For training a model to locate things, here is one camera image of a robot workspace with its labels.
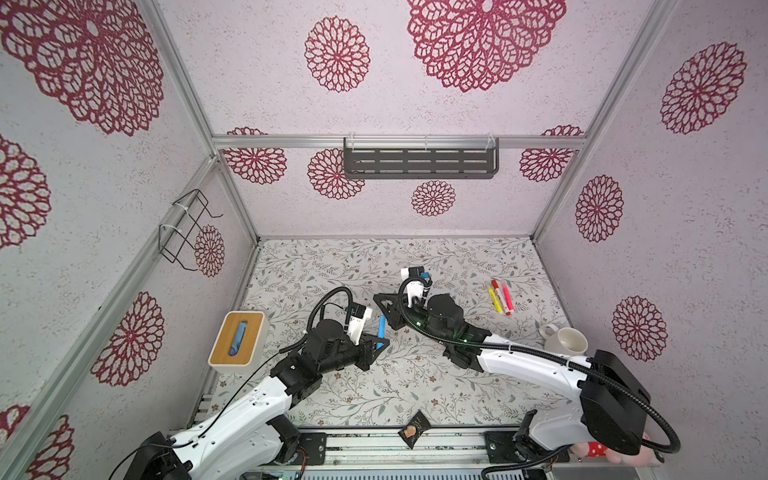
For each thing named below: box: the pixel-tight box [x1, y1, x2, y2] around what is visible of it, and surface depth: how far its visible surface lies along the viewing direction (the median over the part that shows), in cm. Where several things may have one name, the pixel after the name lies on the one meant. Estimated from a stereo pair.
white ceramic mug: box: [539, 324, 589, 356], surface depth 88 cm
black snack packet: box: [398, 410, 432, 450], surface depth 77 cm
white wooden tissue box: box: [208, 311, 269, 374], surface depth 89 cm
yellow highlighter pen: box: [488, 285, 503, 313], surface depth 104 cm
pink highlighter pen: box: [502, 282, 515, 311], surface depth 105 cm
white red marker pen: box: [491, 279, 511, 316], surface depth 105 cm
